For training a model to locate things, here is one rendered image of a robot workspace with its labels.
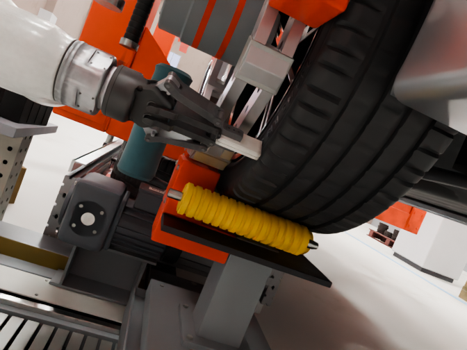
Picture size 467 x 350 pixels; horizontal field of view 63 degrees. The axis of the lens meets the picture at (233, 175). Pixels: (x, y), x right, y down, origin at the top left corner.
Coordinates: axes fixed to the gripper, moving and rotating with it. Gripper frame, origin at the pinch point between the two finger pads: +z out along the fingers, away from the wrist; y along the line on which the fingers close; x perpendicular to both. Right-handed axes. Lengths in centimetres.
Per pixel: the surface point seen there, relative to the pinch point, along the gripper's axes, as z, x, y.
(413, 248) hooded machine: 399, 282, -335
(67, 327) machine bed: -15, -15, -66
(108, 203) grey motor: -17, 12, -49
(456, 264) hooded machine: 452, 263, -312
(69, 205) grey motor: -26, 9, -53
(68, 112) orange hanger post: -38, 38, -52
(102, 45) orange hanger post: -36, 54, -37
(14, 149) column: -52, 34, -75
